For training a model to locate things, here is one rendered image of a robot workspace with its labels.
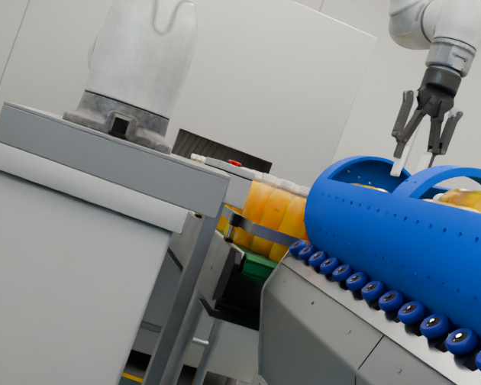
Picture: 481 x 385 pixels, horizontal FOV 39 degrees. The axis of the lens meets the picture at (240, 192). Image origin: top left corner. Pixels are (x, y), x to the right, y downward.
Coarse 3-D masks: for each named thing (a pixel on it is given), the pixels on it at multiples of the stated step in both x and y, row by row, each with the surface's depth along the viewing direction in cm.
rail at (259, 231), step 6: (258, 228) 173; (264, 228) 173; (270, 228) 173; (258, 234) 173; (264, 234) 173; (270, 234) 173; (276, 234) 174; (282, 234) 174; (270, 240) 174; (276, 240) 174; (282, 240) 174; (288, 240) 175; (294, 240) 175; (288, 246) 175
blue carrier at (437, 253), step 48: (336, 192) 146; (384, 192) 126; (432, 192) 154; (336, 240) 142; (384, 240) 119; (432, 240) 103; (480, 240) 92; (432, 288) 103; (480, 288) 90; (480, 336) 94
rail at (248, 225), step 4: (224, 208) 207; (228, 208) 203; (224, 212) 205; (228, 212) 200; (232, 212) 196; (236, 212) 192; (224, 216) 203; (228, 216) 199; (240, 220) 185; (244, 220) 181; (248, 220) 178; (240, 224) 184; (244, 224) 180; (248, 224) 177; (252, 224) 173; (244, 228) 179; (248, 228) 175; (252, 228) 173; (248, 232) 174; (252, 232) 173
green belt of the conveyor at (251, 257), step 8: (240, 248) 180; (248, 248) 188; (248, 256) 172; (256, 256) 173; (240, 264) 190; (248, 264) 170; (264, 264) 172; (272, 264) 173; (240, 272) 172; (248, 272) 170; (256, 272) 171; (264, 272) 171; (256, 280) 173; (264, 280) 172
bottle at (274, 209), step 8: (280, 192) 182; (288, 192) 183; (272, 200) 182; (280, 200) 182; (288, 200) 182; (264, 208) 184; (272, 208) 182; (280, 208) 181; (264, 216) 183; (272, 216) 182; (280, 216) 182; (264, 224) 182; (272, 224) 181; (256, 240) 183; (264, 240) 182; (256, 248) 182; (264, 248) 182; (264, 256) 182
